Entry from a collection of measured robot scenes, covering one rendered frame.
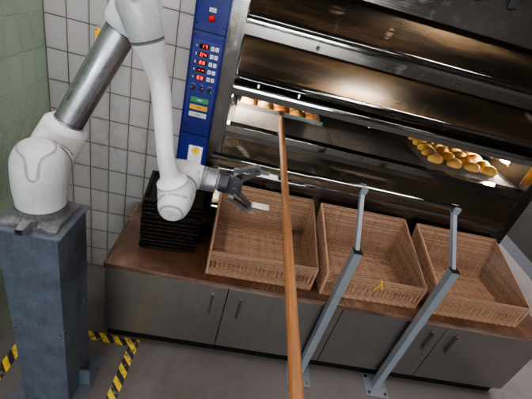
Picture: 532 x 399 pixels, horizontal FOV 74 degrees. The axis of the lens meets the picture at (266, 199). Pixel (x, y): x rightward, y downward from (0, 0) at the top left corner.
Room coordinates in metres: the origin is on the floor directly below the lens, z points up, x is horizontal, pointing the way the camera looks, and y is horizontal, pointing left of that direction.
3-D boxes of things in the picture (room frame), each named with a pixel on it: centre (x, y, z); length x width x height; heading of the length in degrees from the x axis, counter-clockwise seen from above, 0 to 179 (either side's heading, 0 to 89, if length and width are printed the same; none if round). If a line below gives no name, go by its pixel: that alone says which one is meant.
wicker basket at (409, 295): (1.67, -0.63, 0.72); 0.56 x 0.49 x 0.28; 100
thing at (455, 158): (2.45, -1.08, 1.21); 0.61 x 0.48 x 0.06; 8
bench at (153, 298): (1.63, -0.51, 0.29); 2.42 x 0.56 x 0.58; 98
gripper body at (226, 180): (1.17, 0.15, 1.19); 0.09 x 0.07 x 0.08; 97
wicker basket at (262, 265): (1.58, -0.04, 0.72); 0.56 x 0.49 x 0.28; 100
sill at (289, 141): (1.95, -0.57, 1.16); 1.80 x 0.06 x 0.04; 98
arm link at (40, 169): (0.94, 0.73, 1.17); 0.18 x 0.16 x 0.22; 24
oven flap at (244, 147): (1.93, -0.57, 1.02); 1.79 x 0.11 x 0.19; 98
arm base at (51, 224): (0.91, 0.72, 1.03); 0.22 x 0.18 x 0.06; 6
